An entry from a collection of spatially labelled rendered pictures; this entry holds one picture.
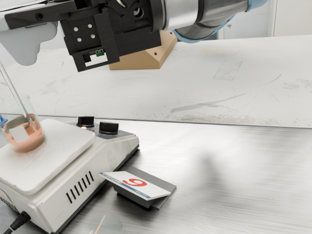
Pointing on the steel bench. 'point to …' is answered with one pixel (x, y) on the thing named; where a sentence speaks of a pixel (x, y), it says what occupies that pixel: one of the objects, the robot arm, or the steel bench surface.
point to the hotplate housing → (69, 185)
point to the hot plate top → (44, 157)
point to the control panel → (103, 133)
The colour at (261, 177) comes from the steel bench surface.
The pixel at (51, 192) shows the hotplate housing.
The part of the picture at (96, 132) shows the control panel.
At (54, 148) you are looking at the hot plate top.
